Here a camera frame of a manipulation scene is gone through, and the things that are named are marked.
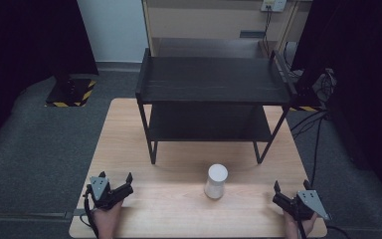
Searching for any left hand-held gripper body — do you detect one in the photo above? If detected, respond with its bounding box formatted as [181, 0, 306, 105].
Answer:
[86, 176, 127, 211]

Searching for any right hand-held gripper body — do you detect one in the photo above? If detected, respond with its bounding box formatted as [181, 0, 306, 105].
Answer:
[272, 189, 332, 221]

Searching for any white cylindrical bottle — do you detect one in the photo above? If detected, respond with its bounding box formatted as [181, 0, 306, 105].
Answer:
[203, 163, 229, 200]

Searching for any black two-tier shelf rack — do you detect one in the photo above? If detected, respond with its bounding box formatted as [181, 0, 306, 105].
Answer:
[134, 47, 299, 165]

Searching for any person's right hand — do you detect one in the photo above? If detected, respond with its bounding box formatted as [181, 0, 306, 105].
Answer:
[283, 211, 318, 239]

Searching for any person's left hand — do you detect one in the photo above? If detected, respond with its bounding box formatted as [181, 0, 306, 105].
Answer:
[92, 199, 124, 239]

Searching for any black stand base striped edge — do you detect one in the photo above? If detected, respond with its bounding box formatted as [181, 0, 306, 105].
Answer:
[45, 73, 97, 109]
[289, 66, 326, 113]

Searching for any black curtain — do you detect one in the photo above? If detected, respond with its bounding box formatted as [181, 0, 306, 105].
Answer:
[290, 0, 382, 211]
[0, 0, 99, 157]

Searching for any beige wooden cabinet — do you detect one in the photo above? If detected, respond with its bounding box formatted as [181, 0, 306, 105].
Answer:
[141, 0, 313, 58]

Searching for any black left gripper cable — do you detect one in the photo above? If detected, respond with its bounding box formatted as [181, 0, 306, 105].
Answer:
[82, 185, 100, 239]

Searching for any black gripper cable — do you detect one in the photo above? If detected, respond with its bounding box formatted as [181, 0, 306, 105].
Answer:
[82, 185, 100, 239]
[293, 212, 308, 239]

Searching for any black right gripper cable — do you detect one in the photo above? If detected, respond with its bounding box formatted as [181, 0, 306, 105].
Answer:
[293, 212, 308, 239]

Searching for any black floor cable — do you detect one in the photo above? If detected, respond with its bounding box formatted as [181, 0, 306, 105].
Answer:
[309, 112, 326, 187]
[290, 110, 329, 139]

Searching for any black socket cable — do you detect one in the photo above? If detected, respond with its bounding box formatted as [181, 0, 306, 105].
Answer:
[262, 5, 274, 48]

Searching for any white wall socket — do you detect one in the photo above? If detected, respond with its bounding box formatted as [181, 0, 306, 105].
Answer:
[261, 0, 288, 14]

